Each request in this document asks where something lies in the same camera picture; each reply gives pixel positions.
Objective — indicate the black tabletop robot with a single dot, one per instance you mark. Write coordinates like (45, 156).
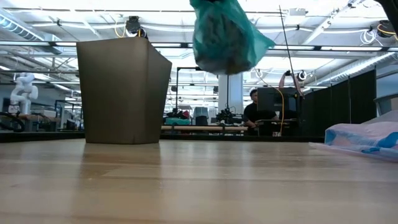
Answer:
(228, 116)

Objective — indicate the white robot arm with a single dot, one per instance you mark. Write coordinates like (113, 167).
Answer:
(23, 90)

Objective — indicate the black gantry frame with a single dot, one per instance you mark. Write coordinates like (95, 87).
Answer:
(177, 90)

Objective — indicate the person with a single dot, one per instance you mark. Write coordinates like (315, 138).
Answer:
(255, 113)

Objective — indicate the long wooden table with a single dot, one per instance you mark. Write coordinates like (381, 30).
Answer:
(202, 127)

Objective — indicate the black room divider panel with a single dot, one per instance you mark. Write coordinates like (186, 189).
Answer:
(339, 102)

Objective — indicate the thin black pole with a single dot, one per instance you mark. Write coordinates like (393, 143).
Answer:
(288, 46)

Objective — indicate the round black white lamp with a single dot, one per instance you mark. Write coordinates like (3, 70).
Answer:
(301, 75)

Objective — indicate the grey plastic container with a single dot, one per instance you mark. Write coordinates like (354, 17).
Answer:
(200, 115)

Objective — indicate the teal trash bag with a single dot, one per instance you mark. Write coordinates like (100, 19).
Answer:
(224, 40)

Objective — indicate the black aluminium table frame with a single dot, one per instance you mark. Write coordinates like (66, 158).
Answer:
(40, 136)

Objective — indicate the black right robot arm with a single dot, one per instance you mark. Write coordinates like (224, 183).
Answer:
(390, 9)

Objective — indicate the black monitor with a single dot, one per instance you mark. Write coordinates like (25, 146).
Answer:
(273, 99)

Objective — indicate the teal plastic tub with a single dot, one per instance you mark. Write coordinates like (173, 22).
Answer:
(177, 121)

